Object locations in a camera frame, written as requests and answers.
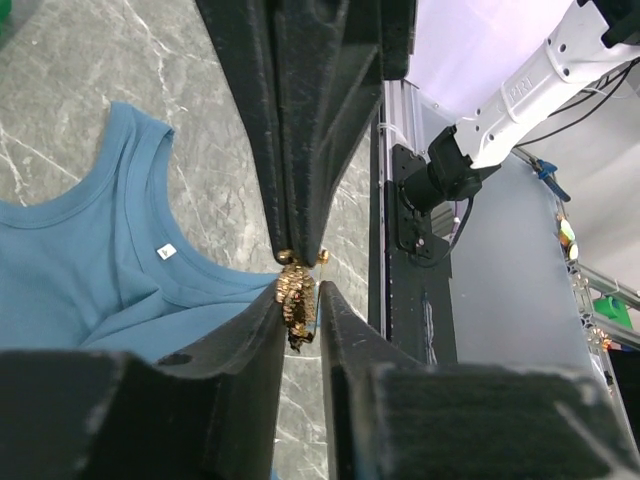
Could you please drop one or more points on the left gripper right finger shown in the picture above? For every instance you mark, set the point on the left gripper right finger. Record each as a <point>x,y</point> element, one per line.
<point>389,416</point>

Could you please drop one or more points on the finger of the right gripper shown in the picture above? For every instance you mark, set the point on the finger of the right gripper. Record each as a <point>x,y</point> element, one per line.
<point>333,58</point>
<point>241,34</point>

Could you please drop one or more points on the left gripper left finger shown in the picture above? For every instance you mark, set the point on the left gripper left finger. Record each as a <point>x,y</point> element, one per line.
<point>208,411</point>

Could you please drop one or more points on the gold red brooch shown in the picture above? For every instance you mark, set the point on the gold red brooch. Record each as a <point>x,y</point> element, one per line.
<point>295,292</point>

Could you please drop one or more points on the blue tank top garment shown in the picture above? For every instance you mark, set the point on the blue tank top garment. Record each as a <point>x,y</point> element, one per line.
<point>105,266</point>

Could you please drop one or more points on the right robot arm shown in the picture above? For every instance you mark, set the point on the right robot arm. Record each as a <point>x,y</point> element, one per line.
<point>592,38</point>

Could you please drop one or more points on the aluminium frame rail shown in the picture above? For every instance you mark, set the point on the aluminium frame rail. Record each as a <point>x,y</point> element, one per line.
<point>401,291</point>

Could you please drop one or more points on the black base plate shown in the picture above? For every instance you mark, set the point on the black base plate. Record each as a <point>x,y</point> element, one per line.
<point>430,248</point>

